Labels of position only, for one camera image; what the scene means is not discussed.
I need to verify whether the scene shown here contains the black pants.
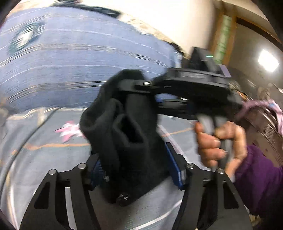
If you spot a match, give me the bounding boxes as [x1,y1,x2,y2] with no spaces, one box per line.
[80,70,169,206]

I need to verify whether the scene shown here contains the purple sleeved right forearm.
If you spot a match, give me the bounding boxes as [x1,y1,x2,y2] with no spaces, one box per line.
[234,145,282,218]

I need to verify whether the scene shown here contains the person's right hand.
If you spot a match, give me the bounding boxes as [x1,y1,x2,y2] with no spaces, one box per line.
[194,121,248,183]

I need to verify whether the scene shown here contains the grey patterned bed sheet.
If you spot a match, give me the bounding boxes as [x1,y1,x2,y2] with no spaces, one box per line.
[0,106,213,230]

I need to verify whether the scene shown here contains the blue plaid rolled quilt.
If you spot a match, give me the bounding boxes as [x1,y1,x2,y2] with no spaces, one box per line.
[1,6,181,112]

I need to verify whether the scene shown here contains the wooden door frame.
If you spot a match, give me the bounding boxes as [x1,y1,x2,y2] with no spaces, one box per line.
[210,1,282,66]

